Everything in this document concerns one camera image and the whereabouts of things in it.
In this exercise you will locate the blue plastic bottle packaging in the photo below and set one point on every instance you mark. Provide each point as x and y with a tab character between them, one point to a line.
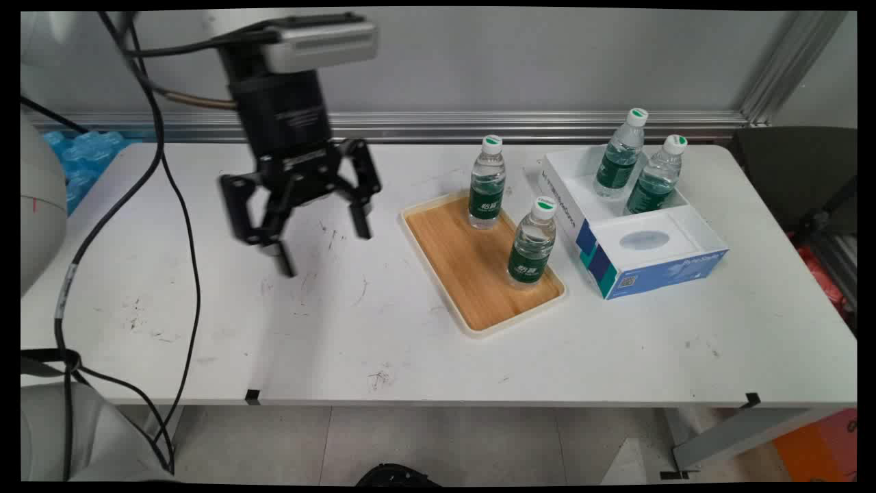
85	161

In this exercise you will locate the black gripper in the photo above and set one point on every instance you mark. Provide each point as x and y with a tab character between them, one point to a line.
284	116

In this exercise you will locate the white table leg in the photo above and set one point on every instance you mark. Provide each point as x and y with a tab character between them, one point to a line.
168	421
739	435

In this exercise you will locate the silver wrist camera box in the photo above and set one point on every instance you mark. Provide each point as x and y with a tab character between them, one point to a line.
321	42

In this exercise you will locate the horizontal aluminium frame rail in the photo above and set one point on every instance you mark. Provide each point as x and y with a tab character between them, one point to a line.
547	127

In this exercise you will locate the diagonal aluminium frame profile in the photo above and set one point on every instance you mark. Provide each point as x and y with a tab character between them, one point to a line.
787	68

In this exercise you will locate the black round object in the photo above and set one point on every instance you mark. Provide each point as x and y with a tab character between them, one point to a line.
397	476

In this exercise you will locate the red bag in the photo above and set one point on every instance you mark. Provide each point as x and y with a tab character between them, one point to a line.
825	281

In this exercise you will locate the white and blue cardboard box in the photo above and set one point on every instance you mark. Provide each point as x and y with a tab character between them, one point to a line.
657	267

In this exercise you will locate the green label water bottle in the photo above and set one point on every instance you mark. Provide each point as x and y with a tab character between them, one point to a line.
532	246
619	161
486	185
653	181

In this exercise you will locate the bamboo wooden tray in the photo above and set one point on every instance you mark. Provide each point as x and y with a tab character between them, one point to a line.
465	274

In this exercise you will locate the orange box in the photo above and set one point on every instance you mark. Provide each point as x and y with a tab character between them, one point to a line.
821	448

